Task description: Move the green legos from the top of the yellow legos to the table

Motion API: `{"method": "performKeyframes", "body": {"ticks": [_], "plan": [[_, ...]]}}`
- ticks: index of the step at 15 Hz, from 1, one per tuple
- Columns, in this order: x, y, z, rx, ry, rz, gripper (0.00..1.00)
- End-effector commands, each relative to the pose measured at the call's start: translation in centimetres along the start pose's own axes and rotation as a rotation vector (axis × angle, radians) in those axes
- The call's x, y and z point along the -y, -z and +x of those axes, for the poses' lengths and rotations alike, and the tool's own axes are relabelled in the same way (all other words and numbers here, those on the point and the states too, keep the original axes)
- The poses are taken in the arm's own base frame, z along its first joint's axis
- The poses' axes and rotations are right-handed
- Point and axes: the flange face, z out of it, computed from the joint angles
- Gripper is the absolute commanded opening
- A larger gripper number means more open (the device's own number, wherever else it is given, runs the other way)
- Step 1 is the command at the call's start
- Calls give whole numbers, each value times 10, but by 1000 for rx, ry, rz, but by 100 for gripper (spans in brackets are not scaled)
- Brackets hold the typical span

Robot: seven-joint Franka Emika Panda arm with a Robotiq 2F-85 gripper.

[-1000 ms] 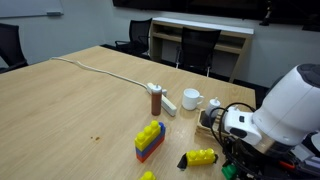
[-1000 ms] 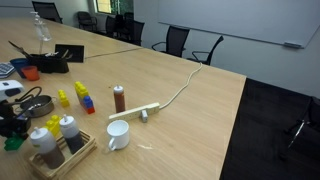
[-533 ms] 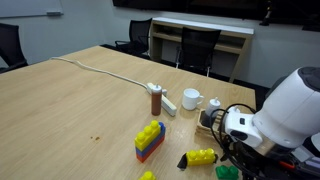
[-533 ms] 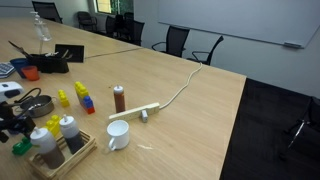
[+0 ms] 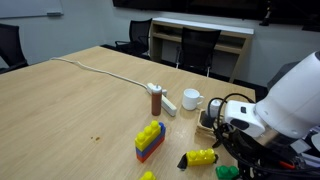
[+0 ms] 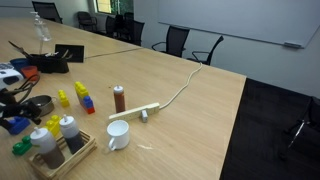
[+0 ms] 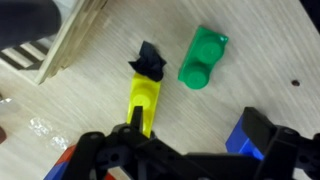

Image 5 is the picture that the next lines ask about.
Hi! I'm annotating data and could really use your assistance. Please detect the cream power strip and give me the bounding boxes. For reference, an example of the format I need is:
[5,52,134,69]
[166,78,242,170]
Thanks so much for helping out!
[146,82,178,118]

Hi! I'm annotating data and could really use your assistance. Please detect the green lego brick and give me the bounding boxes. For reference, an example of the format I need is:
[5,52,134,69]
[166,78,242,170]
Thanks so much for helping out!
[215,164,240,180]

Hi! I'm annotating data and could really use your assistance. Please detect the yellow lego brick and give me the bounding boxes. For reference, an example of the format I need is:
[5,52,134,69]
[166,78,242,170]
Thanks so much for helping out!
[185,147,218,167]
[139,170,157,180]
[134,120,162,152]

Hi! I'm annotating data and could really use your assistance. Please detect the wooden console table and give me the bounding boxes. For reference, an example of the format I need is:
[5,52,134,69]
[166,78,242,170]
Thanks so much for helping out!
[148,16,255,84]

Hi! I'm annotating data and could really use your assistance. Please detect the red lego brick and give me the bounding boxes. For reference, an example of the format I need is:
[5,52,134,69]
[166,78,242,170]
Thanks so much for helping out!
[136,134,166,164]

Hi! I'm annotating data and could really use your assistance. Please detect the black office chair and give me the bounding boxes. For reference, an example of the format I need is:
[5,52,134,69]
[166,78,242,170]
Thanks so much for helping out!
[114,17,153,58]
[175,26,222,78]
[0,22,30,75]

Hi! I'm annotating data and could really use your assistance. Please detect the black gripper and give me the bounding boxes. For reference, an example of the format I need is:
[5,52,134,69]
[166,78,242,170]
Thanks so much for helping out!
[212,128,303,180]

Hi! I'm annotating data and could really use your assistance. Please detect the black wall screen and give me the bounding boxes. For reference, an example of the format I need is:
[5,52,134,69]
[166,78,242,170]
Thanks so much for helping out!
[112,0,320,33]

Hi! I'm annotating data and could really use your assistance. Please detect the cream power cable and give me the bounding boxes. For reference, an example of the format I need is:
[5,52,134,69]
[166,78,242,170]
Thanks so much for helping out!
[50,56,150,90]

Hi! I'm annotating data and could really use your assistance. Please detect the wooden slatted crate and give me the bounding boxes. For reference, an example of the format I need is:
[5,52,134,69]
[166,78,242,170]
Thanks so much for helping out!
[195,108,222,138]

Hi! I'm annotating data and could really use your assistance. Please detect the squeeze bottle dark sauce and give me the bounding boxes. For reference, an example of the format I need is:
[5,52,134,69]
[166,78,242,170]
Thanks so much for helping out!
[201,112,215,130]

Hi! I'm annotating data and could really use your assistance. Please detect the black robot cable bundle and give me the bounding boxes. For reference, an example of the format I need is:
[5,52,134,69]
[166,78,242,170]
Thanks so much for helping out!
[206,92,257,148]

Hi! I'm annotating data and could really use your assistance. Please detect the white mug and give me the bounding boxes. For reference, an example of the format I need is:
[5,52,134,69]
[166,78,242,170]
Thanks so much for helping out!
[181,87,205,111]

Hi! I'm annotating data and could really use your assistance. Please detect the slim brown sauce bottle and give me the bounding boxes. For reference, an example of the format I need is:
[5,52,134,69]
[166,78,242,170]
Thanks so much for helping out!
[151,83,164,117]

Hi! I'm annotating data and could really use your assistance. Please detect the white wall whiteboard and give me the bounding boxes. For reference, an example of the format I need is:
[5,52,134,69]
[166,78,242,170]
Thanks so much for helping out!
[0,0,65,20]

